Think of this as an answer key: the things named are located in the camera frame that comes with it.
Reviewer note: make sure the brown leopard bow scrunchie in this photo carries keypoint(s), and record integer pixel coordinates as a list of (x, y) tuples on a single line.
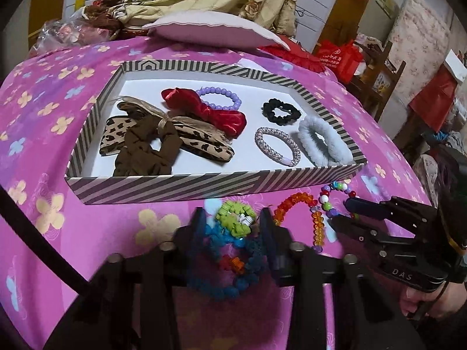
[(142, 153)]

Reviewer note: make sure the white paper sheet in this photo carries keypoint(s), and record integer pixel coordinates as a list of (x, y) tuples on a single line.
[(251, 62)]

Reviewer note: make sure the red cloth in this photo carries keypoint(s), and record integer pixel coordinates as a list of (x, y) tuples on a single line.
[(434, 98)]

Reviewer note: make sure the pale floral mattress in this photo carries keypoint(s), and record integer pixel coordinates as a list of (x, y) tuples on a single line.
[(416, 36)]

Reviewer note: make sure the white fluffy scrunchie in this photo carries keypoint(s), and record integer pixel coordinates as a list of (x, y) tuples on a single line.
[(310, 146)]

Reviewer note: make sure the pink floral bedsheet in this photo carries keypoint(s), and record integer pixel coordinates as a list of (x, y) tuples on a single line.
[(54, 116)]

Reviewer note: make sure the black scrunchie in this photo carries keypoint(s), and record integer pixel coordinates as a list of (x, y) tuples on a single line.
[(270, 111)]

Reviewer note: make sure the striped cardboard box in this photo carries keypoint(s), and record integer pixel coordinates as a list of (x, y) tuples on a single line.
[(182, 186)]

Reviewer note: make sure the colourful sequin scrunchie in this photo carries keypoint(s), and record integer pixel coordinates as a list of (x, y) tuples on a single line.
[(219, 233)]

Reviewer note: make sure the white box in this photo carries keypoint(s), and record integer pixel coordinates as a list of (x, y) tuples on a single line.
[(454, 63)]

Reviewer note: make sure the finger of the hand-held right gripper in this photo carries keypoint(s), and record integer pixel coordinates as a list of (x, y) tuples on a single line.
[(365, 207), (350, 228)]

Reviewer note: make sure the patterned sofa cover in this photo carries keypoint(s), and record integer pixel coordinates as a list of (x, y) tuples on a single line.
[(427, 175)]

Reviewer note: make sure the yellow wall sign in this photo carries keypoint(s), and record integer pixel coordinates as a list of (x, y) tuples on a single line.
[(386, 2)]

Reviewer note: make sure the red satin bow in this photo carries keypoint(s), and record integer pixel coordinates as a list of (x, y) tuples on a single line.
[(222, 116)]

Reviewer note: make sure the person's right hand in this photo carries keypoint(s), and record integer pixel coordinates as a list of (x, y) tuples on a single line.
[(452, 299)]

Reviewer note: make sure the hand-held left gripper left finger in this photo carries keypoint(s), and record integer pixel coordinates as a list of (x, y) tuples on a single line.
[(197, 233)]

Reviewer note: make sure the white pillow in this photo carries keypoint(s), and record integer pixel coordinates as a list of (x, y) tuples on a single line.
[(211, 31)]

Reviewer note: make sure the wooden chair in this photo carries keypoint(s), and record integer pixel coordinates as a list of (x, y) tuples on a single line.
[(368, 91)]

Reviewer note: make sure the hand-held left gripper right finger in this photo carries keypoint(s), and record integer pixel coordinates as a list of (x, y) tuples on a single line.
[(271, 237)]

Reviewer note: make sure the clear plastic bag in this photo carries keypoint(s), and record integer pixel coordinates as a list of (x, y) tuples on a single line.
[(62, 31)]

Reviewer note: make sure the red shopping bag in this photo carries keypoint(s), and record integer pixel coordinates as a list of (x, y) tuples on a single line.
[(339, 60)]

